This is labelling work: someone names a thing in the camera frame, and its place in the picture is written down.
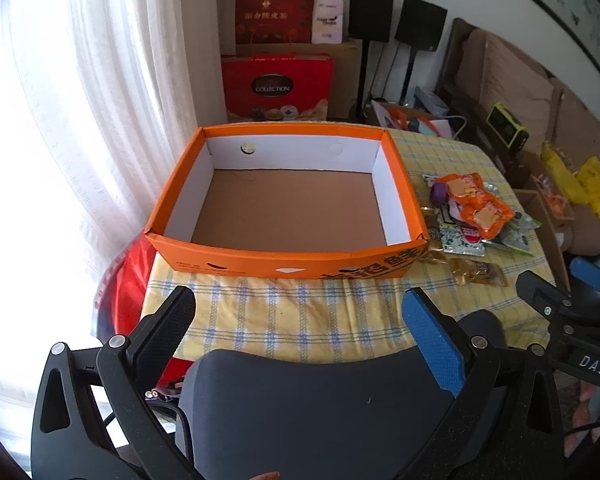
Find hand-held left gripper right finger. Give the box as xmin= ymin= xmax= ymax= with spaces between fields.
xmin=401 ymin=287 xmax=567 ymax=480

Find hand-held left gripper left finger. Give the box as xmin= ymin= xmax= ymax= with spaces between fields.
xmin=30 ymin=286 xmax=202 ymax=480

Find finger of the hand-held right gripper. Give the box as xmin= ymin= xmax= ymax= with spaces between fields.
xmin=516 ymin=270 xmax=600 ymax=356
xmin=569 ymin=256 xmax=600 ymax=295

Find green plum snack packet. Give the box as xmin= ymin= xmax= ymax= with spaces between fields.
xmin=507 ymin=211 xmax=539 ymax=235
xmin=492 ymin=232 xmax=537 ymax=258

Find gold candy packet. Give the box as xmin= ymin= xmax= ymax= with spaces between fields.
xmin=450 ymin=260 xmax=509 ymax=289

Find brown candy packet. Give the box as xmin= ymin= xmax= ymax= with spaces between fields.
xmin=421 ymin=244 xmax=452 ymax=267

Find orange snack packet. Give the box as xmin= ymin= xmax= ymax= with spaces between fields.
xmin=458 ymin=196 xmax=514 ymax=239
xmin=442 ymin=172 xmax=485 ymax=202

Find orange cardboard box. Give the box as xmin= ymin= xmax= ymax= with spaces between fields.
xmin=145 ymin=122 xmax=429 ymax=281

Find red plastic bag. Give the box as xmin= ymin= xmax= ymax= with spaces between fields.
xmin=92 ymin=237 xmax=193 ymax=378

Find open cardboard box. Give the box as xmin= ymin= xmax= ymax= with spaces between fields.
xmin=511 ymin=152 xmax=577 ymax=293

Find red label seaweed packet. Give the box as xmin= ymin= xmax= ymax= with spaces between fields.
xmin=457 ymin=226 xmax=487 ymax=259

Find yellow plastic bag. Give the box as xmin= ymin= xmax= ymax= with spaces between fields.
xmin=577 ymin=156 xmax=600 ymax=219
xmin=539 ymin=141 xmax=579 ymax=204

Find green seaweed packet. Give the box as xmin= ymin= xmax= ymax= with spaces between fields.
xmin=438 ymin=225 xmax=462 ymax=257

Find dark printed snack packet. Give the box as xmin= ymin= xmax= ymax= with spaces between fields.
xmin=420 ymin=205 xmax=453 ymax=233

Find yellow checked tablecloth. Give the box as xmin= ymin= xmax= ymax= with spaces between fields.
xmin=140 ymin=127 xmax=556 ymax=367

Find brown cushion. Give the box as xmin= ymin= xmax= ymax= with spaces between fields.
xmin=552 ymin=77 xmax=600 ymax=171
xmin=452 ymin=27 xmax=557 ymax=147

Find wooden sofa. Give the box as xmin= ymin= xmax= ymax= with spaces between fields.
xmin=437 ymin=16 xmax=600 ymax=257

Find green black radio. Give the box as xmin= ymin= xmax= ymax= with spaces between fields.
xmin=485 ymin=102 xmax=530 ymax=151

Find blue grey box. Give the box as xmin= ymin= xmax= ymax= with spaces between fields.
xmin=414 ymin=85 xmax=451 ymax=116

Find white sheer curtain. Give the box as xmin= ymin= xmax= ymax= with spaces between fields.
xmin=0 ymin=0 xmax=208 ymax=311

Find red Collection gift bag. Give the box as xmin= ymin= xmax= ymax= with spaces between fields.
xmin=221 ymin=53 xmax=335 ymax=124

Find black speaker on stand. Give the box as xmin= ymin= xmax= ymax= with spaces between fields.
xmin=348 ymin=0 xmax=396 ymax=112
xmin=393 ymin=0 xmax=449 ymax=108

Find white pink bag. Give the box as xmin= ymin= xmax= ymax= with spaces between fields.
xmin=312 ymin=0 xmax=344 ymax=44

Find white cable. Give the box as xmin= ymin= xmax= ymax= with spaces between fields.
xmin=444 ymin=115 xmax=469 ymax=142

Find white paper bag orange handles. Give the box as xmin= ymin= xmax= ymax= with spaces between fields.
xmin=370 ymin=99 xmax=462 ymax=142

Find framed wall painting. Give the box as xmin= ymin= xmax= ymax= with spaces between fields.
xmin=472 ymin=0 xmax=600 ymax=81

